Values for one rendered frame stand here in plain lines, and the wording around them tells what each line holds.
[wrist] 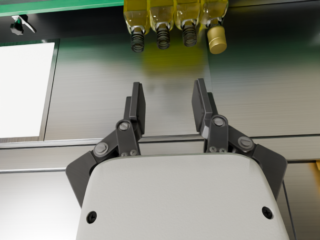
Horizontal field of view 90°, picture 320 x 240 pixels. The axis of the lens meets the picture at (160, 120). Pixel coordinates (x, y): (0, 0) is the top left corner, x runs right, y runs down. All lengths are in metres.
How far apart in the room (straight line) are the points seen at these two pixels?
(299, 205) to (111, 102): 0.54
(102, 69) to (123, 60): 0.07
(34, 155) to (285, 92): 0.72
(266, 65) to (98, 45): 0.52
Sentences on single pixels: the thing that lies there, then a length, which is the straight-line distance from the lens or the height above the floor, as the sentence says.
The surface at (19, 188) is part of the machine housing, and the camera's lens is 0.61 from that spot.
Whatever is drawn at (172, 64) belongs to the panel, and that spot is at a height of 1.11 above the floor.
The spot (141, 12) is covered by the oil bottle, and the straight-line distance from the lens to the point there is 0.42.
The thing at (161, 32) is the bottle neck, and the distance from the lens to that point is 0.39.
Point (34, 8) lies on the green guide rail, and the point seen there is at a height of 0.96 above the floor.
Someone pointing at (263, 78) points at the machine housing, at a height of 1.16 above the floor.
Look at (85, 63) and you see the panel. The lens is 0.57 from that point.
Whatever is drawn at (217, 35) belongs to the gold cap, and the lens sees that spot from 0.39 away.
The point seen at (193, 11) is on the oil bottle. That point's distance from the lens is 0.41.
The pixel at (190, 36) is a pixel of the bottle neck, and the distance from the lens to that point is 0.38.
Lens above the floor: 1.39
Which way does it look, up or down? 15 degrees down
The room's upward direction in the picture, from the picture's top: 178 degrees clockwise
